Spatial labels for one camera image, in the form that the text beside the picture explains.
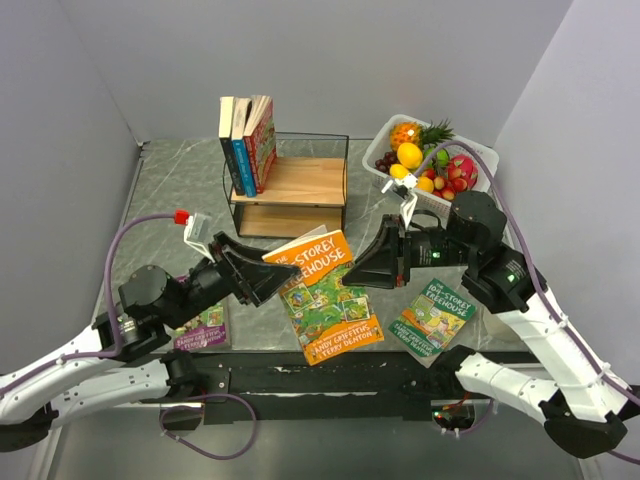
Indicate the red 13-storey treehouse book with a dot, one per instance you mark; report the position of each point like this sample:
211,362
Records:
260,139

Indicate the green 104-storey treehouse book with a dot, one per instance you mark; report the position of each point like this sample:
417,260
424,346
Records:
428,325

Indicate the dark grey cover book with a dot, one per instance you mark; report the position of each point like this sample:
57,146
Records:
224,133

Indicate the yellow lemon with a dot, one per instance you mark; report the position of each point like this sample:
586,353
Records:
398,171

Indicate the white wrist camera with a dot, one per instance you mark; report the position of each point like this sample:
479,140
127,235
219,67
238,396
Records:
196,233
404,190

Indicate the orange spiky fruit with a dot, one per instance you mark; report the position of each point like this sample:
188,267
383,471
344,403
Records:
405,132

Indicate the wooden two-tier metal shelf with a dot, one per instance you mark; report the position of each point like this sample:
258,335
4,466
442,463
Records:
306,188

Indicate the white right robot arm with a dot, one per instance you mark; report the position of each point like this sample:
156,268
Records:
581,405

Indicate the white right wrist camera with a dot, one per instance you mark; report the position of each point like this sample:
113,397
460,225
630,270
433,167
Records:
404,190

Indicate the green apple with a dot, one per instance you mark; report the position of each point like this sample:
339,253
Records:
441,160

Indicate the pink dragon fruit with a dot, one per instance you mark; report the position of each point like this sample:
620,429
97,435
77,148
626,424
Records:
462,173

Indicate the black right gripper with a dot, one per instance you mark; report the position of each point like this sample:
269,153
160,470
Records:
387,262

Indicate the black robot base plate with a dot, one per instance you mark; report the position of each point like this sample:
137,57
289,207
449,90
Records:
282,386

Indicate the purple 117-storey treehouse book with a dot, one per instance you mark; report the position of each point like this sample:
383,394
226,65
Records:
207,331

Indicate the dark purple grapes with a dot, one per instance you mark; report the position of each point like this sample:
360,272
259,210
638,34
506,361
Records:
385,163

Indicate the orange round fruit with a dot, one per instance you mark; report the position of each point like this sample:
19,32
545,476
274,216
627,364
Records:
410,155

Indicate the blue comic cover book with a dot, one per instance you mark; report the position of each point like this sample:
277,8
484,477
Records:
241,109

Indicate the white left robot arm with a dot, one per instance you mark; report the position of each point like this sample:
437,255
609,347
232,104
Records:
108,364

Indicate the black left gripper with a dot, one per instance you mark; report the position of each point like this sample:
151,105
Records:
250,276

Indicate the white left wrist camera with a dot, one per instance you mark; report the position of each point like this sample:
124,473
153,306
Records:
196,233

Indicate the orange 39-storey treehouse book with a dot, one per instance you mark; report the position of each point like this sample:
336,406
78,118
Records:
328,318

